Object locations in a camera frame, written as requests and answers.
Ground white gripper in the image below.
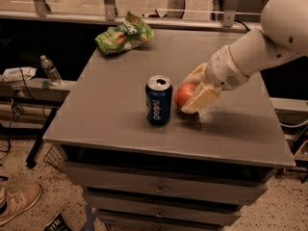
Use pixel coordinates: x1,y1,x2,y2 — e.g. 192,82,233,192
181,45,249,114

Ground red apple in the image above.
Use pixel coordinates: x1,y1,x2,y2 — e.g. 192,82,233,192
174,83,196,109

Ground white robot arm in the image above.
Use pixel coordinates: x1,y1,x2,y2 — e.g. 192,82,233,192
180,0,308,114

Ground blue pepsi can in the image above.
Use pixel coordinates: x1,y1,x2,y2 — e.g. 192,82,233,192
145,75,172,126

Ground grey drawer cabinet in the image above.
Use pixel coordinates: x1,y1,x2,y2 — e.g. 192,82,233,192
44,30,294,231

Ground green chip bag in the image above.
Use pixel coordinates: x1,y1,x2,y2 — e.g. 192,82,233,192
94,12,154,56

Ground clear plastic water bottle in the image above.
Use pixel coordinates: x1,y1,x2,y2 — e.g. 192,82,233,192
40,55,63,86

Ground black snack bag on floor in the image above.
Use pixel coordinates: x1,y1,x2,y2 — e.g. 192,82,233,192
44,213,72,231

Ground tan sneaker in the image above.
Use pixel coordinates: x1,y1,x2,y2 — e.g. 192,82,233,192
0,183,42,226

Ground black wire basket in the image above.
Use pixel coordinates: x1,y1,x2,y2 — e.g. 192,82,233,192
43,145,63,172

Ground black cable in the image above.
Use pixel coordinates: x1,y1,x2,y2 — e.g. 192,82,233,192
0,66,37,162

